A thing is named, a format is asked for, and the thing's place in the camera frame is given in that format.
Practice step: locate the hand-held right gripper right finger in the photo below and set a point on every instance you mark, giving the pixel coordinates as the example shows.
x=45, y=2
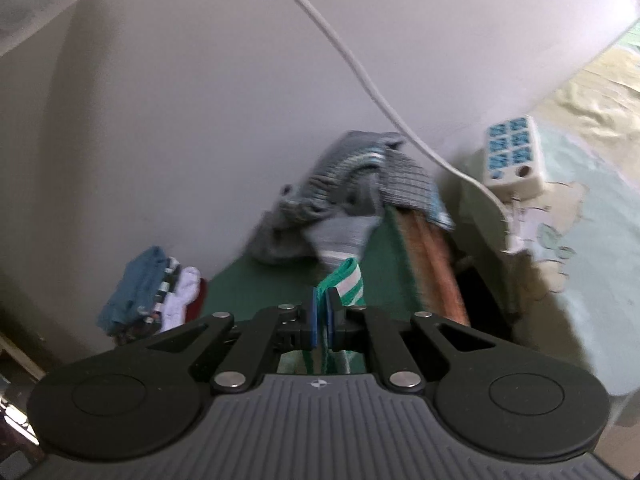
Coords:
x=331, y=320

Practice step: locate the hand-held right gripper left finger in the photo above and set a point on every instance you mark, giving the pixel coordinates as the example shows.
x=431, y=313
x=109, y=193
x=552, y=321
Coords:
x=314, y=317

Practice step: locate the green white striped shirt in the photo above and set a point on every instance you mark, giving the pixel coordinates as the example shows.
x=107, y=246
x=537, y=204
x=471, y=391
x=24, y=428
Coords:
x=347, y=282

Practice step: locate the green table cover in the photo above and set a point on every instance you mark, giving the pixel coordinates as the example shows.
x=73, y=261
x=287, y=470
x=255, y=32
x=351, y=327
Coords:
x=260, y=285

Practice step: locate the folded dark red garment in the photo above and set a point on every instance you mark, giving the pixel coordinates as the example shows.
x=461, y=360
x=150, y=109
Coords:
x=199, y=300

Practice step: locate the folded white garment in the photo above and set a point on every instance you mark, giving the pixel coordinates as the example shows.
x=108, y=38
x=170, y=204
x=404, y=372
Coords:
x=182, y=295

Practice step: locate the plain grey garment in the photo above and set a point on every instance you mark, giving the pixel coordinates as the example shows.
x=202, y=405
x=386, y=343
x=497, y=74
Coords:
x=330, y=185

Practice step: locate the grey checked garment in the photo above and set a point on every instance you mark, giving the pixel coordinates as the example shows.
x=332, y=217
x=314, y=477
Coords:
x=410, y=185

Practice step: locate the folded blue garment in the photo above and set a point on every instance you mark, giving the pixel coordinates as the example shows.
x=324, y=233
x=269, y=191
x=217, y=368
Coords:
x=135, y=285

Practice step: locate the white blue power strip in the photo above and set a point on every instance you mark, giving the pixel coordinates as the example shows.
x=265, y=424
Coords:
x=515, y=155

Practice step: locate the pale green bed sheet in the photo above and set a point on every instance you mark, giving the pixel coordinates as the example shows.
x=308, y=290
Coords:
x=590, y=240

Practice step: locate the wooden table frame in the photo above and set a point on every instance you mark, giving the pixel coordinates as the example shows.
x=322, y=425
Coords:
x=430, y=260

